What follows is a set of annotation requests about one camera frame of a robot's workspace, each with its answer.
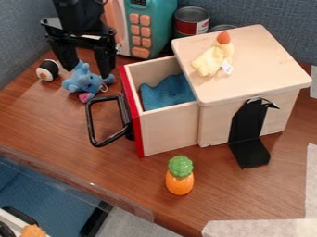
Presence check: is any toy sushi roll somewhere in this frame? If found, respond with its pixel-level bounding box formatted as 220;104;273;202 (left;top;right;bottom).
34;58;62;82

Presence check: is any orange toy pineapple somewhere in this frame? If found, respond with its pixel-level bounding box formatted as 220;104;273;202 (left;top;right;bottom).
163;155;197;196

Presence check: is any drawer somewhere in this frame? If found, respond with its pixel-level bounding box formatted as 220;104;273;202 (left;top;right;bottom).
83;55;202;159

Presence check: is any toy microwave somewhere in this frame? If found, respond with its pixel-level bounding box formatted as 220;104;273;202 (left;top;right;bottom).
101;0;180;60

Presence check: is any blue cloth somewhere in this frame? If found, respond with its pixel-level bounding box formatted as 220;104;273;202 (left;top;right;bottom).
137;72;198;112

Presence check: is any blue stuffed animal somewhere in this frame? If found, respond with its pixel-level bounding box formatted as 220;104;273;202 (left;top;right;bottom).
60;59;117;105

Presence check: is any yellow plush duck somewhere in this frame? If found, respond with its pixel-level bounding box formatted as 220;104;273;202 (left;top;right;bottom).
189;31;235;78

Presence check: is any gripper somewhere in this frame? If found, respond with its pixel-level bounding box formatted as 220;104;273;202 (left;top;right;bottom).
39;17;118;80

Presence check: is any red can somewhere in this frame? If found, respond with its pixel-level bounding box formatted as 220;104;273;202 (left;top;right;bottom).
171;6;212;40

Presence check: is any cabinet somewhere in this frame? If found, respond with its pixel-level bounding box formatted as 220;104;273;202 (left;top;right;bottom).
170;24;313;170

